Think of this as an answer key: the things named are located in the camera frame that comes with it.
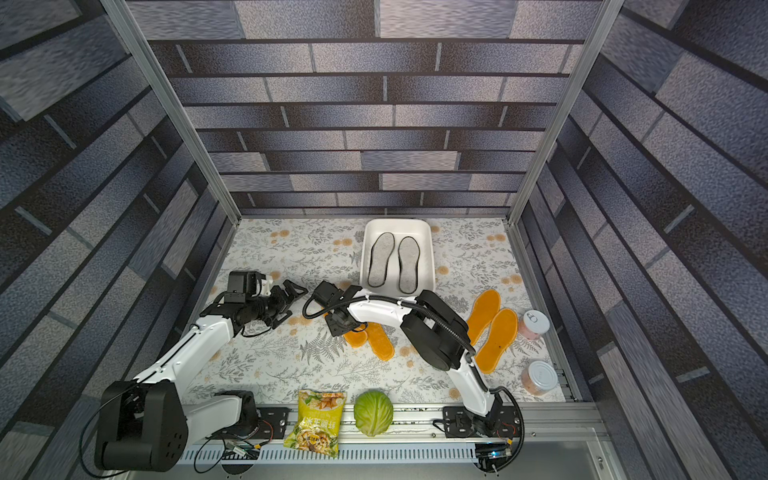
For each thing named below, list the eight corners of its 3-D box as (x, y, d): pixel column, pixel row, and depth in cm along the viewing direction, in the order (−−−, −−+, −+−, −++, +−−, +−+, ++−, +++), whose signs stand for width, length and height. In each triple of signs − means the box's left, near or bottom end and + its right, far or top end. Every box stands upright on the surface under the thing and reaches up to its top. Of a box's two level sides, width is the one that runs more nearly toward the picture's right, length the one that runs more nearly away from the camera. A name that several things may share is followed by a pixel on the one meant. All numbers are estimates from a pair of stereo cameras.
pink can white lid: (521, 340, 90) (528, 332, 85) (514, 318, 95) (521, 309, 90) (545, 340, 90) (553, 332, 85) (537, 318, 95) (545, 309, 90)
